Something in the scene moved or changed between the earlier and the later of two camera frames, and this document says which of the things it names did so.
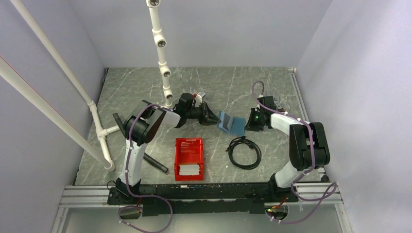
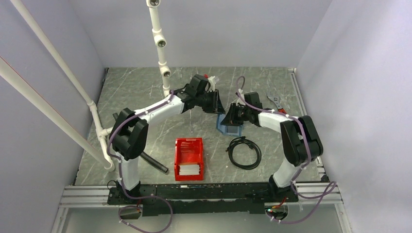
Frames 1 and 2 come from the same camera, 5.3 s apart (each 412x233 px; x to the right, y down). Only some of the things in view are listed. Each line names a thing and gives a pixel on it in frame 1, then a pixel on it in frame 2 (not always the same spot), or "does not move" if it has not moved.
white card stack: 189,169 does not move
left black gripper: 208,117 to 216,107
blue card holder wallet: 234,125 does not move
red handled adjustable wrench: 277,101 does not move
